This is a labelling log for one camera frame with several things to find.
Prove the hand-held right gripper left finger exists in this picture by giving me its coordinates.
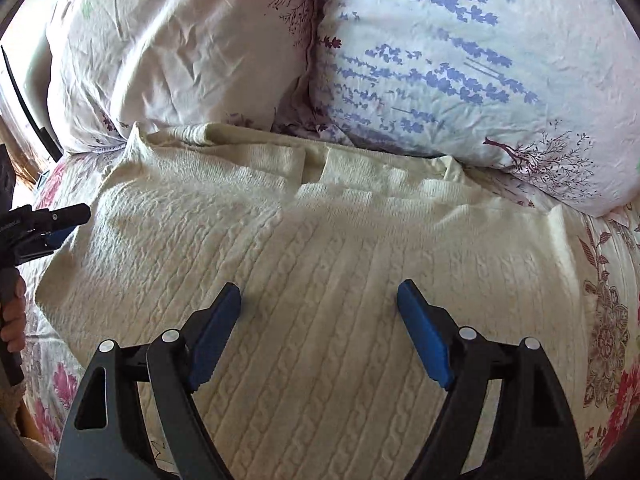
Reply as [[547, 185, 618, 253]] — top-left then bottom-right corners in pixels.
[[55, 282, 242, 480]]

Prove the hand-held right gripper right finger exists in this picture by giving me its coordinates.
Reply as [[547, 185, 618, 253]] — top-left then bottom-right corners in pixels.
[[396, 280, 586, 480]]

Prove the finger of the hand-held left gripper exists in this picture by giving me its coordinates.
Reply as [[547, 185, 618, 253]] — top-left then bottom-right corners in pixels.
[[14, 226, 77, 264], [29, 203, 92, 232]]

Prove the cream cable-knit cardigan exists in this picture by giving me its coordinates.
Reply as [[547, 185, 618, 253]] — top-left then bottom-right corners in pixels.
[[37, 121, 597, 480]]

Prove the person's left hand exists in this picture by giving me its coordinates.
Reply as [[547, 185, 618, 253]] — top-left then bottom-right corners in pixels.
[[0, 276, 28, 357]]

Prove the thin black strip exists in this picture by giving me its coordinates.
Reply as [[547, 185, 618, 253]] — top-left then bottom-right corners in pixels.
[[0, 44, 64, 160]]

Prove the floral bed sheet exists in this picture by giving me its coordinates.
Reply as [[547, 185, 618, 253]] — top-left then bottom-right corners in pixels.
[[19, 152, 640, 480]]

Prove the blue and pink floral pillow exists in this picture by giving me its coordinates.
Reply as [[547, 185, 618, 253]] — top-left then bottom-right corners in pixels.
[[306, 0, 640, 220]]

